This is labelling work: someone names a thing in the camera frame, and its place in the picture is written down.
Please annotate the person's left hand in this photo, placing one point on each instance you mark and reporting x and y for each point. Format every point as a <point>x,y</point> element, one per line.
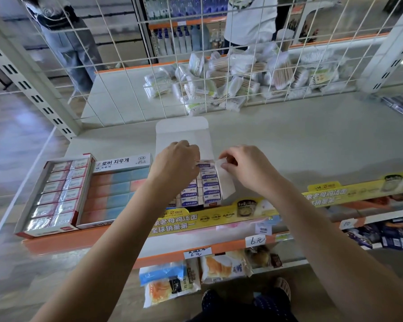
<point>174,167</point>

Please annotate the person's left forearm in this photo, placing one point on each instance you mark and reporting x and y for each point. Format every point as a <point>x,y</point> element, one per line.
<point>101,265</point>

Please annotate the pile of mixed erasers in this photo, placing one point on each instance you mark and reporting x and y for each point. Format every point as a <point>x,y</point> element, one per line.
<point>399,104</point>

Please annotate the blue white eraser box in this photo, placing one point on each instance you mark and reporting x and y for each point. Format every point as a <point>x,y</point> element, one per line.
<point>185,134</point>

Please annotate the red eraser display box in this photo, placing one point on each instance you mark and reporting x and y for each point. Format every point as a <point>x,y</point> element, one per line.
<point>57,194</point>

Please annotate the row of blue bottles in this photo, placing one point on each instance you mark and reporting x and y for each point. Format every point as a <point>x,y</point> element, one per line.
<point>181,26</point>

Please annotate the snack packets on lower shelf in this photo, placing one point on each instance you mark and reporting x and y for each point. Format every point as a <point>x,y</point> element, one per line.
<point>201,221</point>

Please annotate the person's right hand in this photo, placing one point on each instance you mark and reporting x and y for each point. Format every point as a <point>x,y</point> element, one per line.
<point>252,167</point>

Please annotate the white orange metal shelf unit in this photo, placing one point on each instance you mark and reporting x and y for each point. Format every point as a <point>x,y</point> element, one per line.
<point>322,137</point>

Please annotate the yellow price label strip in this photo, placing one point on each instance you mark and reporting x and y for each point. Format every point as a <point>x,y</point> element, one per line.
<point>349,191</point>

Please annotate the person's right foot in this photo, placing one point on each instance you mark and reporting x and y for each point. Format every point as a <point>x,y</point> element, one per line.
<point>281,288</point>

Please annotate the pile of white packets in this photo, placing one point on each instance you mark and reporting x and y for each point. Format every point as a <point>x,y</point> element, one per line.
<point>248,73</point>

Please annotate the person's right forearm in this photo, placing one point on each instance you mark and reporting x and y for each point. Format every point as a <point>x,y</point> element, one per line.
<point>342,258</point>

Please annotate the blue orange snack packet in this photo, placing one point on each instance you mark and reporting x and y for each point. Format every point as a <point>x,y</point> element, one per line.
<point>168,283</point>

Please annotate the box of pink-blue erasers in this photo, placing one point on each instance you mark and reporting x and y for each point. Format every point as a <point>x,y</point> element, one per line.
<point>114,194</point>

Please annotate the row of dark snack packets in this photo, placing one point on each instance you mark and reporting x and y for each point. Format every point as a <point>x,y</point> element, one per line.
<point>383,232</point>

